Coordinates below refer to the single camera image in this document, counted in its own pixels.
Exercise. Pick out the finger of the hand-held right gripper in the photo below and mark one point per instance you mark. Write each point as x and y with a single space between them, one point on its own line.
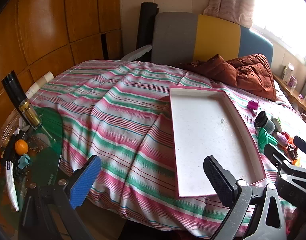
304 143
275 152

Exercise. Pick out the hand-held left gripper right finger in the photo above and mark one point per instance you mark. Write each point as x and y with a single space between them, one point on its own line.
219 180

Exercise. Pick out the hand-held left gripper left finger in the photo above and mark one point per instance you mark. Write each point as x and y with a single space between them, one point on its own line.
84 182

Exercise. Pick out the orange cube block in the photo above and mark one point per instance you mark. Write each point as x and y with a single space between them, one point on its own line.
291 141

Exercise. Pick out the brown pine cone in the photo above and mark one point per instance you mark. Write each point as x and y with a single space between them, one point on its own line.
292 151

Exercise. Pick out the purple oval case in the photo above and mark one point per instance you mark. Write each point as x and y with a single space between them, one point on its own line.
281 138

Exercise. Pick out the green plastic stamp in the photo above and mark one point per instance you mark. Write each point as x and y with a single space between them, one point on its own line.
265 137

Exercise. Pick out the red wooden block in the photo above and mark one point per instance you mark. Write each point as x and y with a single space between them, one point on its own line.
285 135

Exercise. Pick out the white green dispenser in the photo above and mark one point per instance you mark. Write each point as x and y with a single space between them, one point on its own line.
277 122

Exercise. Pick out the black grey jar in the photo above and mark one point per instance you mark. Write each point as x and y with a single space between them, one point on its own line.
264 121

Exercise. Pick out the pink cardboard box tray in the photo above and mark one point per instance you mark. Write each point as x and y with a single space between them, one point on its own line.
205 142

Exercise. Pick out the magenta plastic cup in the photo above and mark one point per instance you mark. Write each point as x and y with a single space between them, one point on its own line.
252 104

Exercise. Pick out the wooden window shelf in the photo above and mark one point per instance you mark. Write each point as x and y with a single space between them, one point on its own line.
292 93

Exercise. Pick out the green glass round table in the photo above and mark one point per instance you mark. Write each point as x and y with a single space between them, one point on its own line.
46 140

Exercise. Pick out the pink green striped bed sheet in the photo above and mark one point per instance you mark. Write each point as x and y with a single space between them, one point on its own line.
118 130

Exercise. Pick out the purple patterned box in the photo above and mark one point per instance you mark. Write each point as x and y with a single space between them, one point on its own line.
293 82

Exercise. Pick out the blue plastic piece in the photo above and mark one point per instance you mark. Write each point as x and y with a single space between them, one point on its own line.
24 161

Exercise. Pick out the white box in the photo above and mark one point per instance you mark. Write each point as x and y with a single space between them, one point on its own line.
289 71

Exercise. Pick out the brown quilted blanket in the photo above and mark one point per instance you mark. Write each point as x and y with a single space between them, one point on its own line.
252 75

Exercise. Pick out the gold glass jar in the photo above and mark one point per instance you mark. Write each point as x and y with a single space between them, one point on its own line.
30 115

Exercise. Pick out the clear plastic container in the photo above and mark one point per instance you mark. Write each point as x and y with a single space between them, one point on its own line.
5 130

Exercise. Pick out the black cylinder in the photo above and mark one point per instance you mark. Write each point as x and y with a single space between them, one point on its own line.
14 90

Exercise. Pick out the window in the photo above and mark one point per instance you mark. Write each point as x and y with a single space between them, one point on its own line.
280 12

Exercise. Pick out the white foam piece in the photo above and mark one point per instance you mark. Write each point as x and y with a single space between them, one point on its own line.
138 53

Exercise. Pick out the grey yellow blue headboard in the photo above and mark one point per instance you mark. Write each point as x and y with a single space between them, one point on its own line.
175 40

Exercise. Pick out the beige patterned curtain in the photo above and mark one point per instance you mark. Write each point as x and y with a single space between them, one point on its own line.
227 2

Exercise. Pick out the wooden wardrobe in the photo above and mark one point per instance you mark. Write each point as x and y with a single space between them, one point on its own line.
43 25

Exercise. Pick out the black rolled mat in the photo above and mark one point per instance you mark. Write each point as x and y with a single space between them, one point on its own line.
145 25

